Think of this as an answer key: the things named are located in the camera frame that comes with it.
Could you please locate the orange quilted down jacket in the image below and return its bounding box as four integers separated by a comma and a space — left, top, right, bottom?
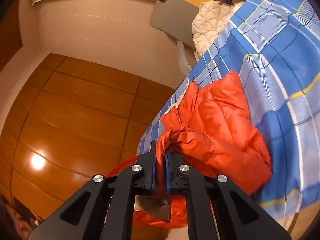
105, 70, 273, 229

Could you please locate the blue plaid bed sheet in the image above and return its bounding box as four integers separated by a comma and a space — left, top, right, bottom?
135, 0, 320, 221

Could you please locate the cream quilted garment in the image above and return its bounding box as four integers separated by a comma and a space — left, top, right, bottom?
192, 0, 244, 57

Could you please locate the wooden wardrobe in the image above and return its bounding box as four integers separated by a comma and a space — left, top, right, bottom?
1, 0, 183, 218

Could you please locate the person's head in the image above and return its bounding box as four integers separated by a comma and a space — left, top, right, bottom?
1, 194, 42, 240

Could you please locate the grey yellow blue headboard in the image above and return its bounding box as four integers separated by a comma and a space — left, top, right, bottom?
150, 0, 210, 49

